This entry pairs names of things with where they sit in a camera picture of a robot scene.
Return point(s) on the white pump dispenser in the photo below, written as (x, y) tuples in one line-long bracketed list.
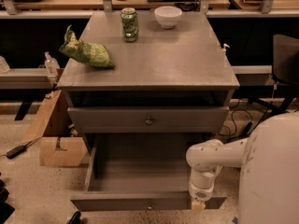
[(225, 48)]

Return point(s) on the grey top drawer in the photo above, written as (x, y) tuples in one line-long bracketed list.
[(148, 119)]

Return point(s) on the green soda can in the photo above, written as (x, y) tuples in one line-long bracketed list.
[(129, 21)]

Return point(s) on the white bowl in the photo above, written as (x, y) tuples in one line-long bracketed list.
[(168, 17)]

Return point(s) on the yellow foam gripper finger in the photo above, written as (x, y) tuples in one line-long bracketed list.
[(198, 205)]

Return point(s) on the green chip bag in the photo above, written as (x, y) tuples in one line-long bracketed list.
[(92, 54)]

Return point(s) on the black power adapter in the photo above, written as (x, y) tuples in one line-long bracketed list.
[(14, 152)]

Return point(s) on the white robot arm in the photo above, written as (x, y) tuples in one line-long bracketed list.
[(269, 170)]

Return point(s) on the grey drawer cabinet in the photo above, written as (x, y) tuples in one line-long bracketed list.
[(180, 67)]

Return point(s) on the grey drawer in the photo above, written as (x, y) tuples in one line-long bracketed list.
[(137, 171), (148, 119)]

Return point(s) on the clear plastic bottle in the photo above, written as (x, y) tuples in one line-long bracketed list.
[(51, 64)]

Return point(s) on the cardboard box left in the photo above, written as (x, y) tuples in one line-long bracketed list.
[(52, 128)]

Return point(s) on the black object bottom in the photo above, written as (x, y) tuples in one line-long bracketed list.
[(75, 219)]

